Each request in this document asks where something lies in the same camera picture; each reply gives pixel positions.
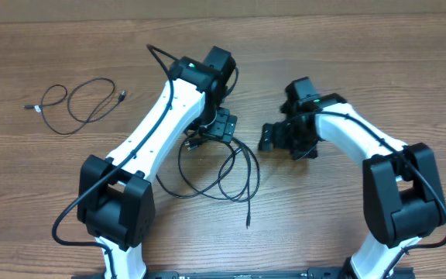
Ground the black USB cable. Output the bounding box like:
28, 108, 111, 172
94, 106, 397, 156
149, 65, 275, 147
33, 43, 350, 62
22, 77, 127, 136
155, 133, 262, 229

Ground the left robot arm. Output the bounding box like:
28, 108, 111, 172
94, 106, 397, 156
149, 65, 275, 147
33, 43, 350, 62
75, 46, 237, 278

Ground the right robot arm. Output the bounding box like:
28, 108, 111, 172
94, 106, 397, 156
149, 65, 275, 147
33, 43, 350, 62
259, 77, 446, 278

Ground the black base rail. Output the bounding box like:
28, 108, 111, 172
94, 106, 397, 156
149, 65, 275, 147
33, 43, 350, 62
71, 266, 416, 279

